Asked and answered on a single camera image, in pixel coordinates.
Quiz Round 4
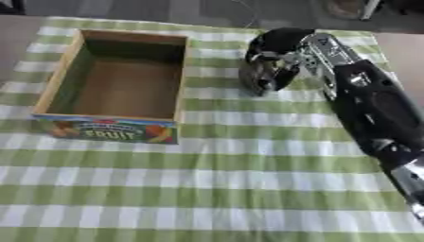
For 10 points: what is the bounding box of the open cardboard box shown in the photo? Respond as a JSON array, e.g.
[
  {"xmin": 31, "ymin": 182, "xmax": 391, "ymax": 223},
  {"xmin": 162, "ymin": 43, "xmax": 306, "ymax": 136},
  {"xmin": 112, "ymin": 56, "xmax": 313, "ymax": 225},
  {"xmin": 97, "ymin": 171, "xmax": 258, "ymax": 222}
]
[{"xmin": 29, "ymin": 28, "xmax": 191, "ymax": 146}]

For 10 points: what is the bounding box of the chair base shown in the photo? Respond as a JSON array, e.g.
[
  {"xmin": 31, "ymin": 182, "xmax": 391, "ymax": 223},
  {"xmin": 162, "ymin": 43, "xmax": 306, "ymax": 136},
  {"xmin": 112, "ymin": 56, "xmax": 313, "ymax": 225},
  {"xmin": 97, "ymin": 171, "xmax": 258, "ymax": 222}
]
[{"xmin": 325, "ymin": 0, "xmax": 388, "ymax": 22}]

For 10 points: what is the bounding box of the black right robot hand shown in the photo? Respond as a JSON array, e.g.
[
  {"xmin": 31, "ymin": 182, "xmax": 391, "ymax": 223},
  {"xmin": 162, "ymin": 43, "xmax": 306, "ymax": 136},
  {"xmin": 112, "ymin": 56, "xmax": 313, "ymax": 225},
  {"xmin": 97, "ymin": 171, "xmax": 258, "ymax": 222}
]
[{"xmin": 237, "ymin": 26, "xmax": 318, "ymax": 97}]

